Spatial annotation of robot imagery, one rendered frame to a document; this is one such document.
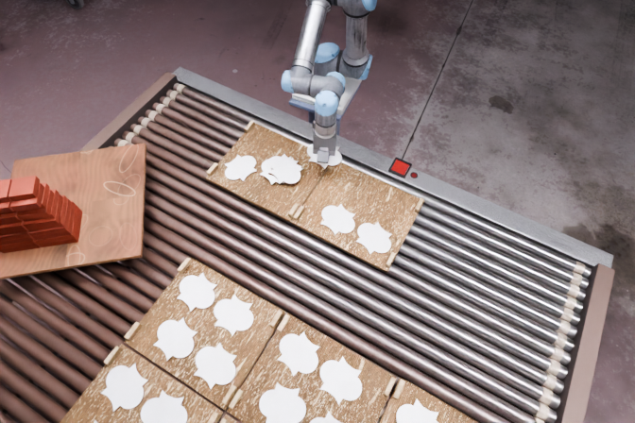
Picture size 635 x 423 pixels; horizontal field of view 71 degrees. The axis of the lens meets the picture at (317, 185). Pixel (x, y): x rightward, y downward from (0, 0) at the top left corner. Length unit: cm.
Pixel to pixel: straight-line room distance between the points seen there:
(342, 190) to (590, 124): 243
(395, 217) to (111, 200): 107
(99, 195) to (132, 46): 245
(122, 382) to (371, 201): 107
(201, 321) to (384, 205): 80
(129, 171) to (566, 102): 314
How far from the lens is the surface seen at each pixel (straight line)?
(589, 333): 181
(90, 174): 192
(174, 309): 166
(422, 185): 190
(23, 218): 166
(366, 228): 172
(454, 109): 352
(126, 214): 176
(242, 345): 158
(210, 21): 423
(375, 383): 155
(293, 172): 181
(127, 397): 163
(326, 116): 151
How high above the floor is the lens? 245
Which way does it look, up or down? 57 degrees down
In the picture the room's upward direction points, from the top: 1 degrees clockwise
